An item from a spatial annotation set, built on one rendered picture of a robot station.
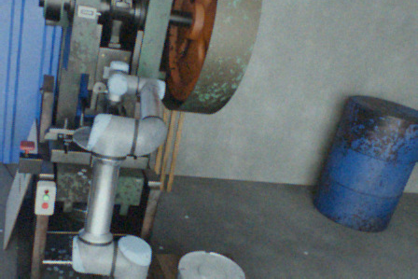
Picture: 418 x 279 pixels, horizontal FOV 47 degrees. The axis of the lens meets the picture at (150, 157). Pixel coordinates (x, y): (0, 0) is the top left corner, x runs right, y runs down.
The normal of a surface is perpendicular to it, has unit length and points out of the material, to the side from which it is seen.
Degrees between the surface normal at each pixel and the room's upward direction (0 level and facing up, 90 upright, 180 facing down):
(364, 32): 90
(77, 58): 90
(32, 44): 90
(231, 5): 73
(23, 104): 90
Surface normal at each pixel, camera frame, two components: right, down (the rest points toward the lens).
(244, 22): 0.24, 0.25
